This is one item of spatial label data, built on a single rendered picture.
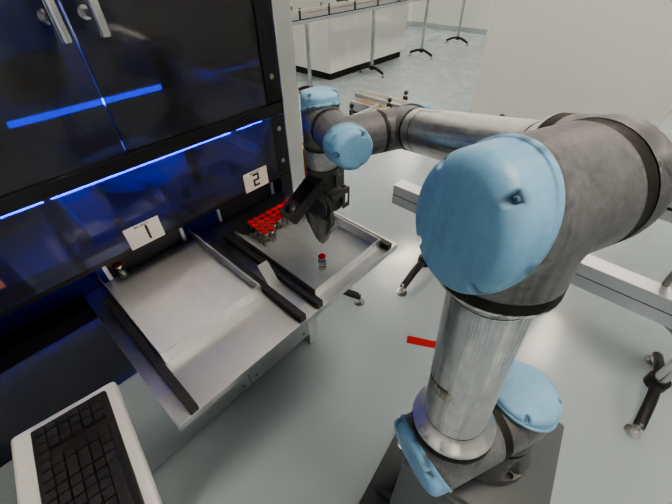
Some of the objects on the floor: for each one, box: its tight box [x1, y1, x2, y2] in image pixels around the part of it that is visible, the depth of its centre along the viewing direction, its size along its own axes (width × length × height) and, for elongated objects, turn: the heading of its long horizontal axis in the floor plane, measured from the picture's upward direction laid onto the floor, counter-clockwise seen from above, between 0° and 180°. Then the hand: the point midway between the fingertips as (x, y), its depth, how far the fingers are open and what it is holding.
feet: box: [397, 253, 428, 297], centre depth 211 cm, size 8×50×14 cm, turn 138°
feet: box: [624, 351, 672, 439], centre depth 152 cm, size 8×50×14 cm, turn 138°
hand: (319, 240), depth 87 cm, fingers closed
